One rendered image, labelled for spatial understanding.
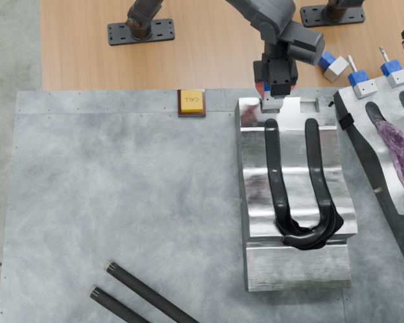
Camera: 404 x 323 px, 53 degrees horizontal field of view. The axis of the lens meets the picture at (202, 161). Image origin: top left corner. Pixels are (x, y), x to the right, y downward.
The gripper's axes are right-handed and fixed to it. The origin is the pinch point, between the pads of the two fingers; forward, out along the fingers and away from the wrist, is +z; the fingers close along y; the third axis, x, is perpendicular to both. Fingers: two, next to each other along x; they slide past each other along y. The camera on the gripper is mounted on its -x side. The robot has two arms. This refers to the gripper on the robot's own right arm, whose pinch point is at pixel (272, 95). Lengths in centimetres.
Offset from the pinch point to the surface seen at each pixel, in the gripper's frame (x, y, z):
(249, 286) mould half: -41.1, -8.4, 23.7
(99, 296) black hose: -43, -45, 22
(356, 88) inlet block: 8.9, 24.5, 8.0
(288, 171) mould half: -15.0, 3.3, 12.7
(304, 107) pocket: 3.3, 9.4, 8.9
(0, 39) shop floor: 97, -127, 48
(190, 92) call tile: 8.4, -22.2, 5.5
